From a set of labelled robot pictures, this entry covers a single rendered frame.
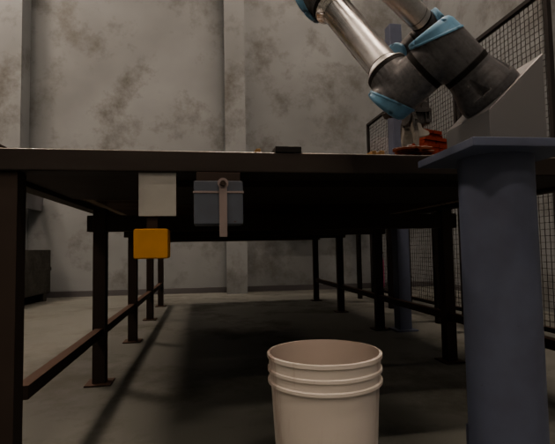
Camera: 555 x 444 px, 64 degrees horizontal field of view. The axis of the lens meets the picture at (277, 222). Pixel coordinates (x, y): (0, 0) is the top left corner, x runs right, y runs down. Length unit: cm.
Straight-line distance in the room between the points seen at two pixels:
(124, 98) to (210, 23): 178
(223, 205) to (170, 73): 616
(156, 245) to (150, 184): 17
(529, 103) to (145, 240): 99
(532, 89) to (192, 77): 637
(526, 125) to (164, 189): 91
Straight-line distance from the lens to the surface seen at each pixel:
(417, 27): 162
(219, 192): 122
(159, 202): 125
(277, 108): 715
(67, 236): 712
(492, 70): 119
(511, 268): 112
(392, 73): 121
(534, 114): 119
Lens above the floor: 64
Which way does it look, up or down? 3 degrees up
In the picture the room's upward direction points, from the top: 1 degrees counter-clockwise
